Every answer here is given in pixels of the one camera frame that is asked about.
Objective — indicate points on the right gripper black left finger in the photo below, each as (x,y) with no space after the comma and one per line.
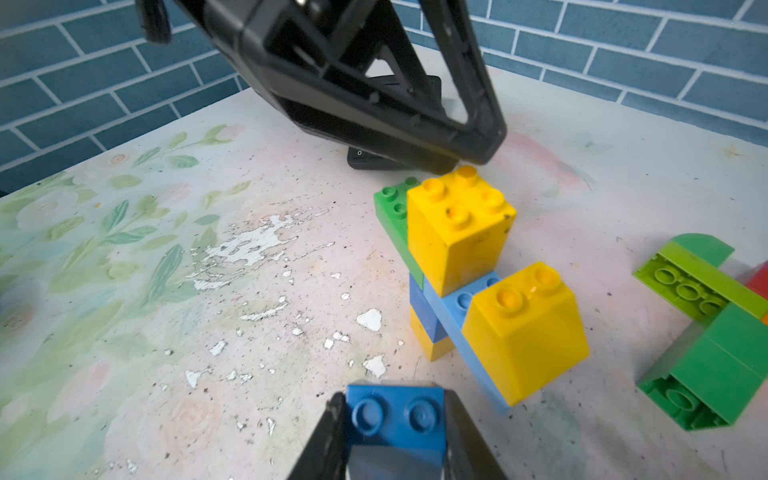
(323,457)

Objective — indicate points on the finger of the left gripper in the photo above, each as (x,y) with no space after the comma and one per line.
(347,71)

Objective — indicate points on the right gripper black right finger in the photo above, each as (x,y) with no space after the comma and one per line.
(467,455)

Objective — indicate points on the yellow lego brick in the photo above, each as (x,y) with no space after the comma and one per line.
(458,225)
(526,331)
(433,350)

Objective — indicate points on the lime long lego brick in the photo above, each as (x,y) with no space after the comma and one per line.
(695,286)

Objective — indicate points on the red square lego brick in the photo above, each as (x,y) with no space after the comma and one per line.
(757,280)

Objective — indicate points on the dark green long lego brick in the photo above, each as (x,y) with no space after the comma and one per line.
(391,211)

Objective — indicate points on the black desk calculator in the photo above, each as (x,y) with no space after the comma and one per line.
(359,159)

